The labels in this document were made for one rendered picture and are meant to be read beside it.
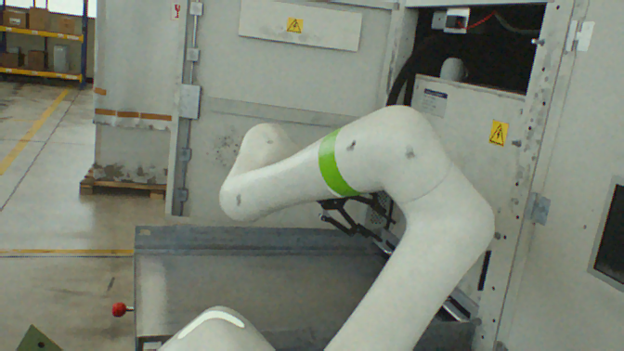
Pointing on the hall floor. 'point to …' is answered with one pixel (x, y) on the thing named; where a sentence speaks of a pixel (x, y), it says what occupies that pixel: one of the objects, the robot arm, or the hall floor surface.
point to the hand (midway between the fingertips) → (377, 224)
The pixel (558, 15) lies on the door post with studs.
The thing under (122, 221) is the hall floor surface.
